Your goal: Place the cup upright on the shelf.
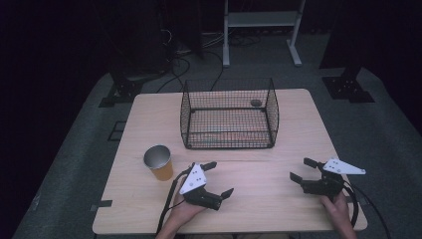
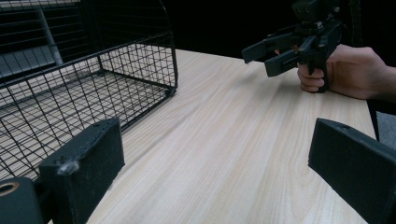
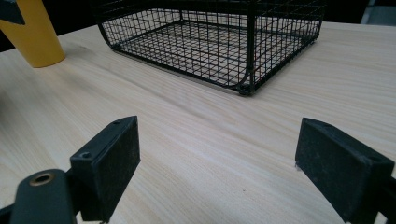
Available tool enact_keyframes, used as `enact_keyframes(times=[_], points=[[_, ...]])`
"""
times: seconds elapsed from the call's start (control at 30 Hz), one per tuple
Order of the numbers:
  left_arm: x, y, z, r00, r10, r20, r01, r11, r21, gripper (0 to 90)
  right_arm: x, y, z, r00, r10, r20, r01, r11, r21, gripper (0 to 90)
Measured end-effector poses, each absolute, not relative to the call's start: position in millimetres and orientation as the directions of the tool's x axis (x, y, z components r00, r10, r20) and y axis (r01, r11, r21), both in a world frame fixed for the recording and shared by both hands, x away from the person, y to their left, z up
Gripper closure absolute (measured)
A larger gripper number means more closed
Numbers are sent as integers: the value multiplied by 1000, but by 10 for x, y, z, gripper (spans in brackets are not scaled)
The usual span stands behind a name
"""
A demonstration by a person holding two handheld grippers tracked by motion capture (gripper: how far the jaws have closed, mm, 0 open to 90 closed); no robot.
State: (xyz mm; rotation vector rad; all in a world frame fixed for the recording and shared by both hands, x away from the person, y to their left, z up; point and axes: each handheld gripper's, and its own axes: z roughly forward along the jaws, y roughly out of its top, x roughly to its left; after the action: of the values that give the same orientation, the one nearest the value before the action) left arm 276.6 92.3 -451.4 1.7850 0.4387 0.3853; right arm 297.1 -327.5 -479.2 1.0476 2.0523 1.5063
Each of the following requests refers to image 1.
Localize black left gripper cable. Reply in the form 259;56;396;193
155;166;194;235

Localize black tape square outline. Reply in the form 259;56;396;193
106;120;127;142

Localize orange paper cup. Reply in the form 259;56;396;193
142;143;175;182

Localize person's right hand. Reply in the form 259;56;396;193
319;191;353;227

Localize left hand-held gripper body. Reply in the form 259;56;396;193
178;162;224;211

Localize black floor cables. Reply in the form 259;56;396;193
154;29;263;95

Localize thick black right gripper cable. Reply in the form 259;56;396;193
342;180;360;229

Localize black stand base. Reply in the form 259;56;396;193
320;65;376;105
98;72;147;109

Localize white metal stand frame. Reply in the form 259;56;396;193
221;0;308;69

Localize black tape strip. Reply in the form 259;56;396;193
90;199;113;213

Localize thin black right gripper cable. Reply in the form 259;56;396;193
349;182;392;239

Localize black wire mesh basket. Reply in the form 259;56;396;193
179;77;281;150

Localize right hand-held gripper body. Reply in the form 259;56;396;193
301;157;367;201

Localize person's left hand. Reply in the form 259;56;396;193
169;186;207;227

